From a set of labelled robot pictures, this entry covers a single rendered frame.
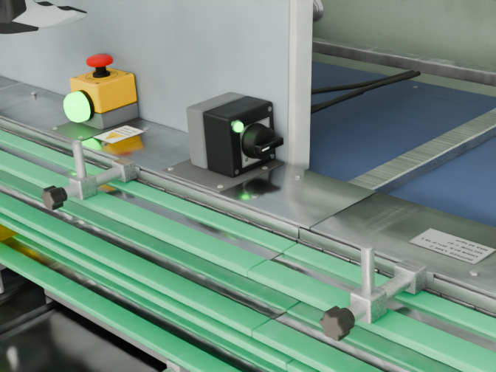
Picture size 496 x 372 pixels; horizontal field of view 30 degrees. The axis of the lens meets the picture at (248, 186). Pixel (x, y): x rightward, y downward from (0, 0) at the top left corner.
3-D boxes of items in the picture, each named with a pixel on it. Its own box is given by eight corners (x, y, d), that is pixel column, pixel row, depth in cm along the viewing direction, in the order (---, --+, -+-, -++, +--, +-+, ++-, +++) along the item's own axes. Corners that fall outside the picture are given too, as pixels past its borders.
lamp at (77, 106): (78, 116, 138) (61, 122, 136) (74, 87, 136) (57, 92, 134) (96, 122, 135) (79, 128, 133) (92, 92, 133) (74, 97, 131)
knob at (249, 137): (267, 151, 118) (286, 157, 116) (241, 162, 115) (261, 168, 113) (265, 118, 116) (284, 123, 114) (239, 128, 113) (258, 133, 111)
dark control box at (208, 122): (236, 145, 125) (190, 164, 120) (232, 89, 122) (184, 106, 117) (280, 159, 120) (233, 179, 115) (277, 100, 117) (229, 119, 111)
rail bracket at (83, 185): (124, 172, 124) (39, 206, 116) (117, 120, 121) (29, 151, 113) (142, 179, 122) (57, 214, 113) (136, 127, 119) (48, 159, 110)
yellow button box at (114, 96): (114, 108, 144) (74, 122, 139) (108, 62, 141) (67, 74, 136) (142, 117, 139) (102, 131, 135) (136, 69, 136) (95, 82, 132)
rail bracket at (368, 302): (402, 277, 93) (314, 333, 85) (401, 210, 91) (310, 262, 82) (435, 289, 91) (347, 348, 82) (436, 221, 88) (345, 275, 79)
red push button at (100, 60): (83, 79, 137) (80, 57, 135) (105, 72, 139) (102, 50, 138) (99, 83, 134) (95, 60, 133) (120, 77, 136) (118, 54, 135)
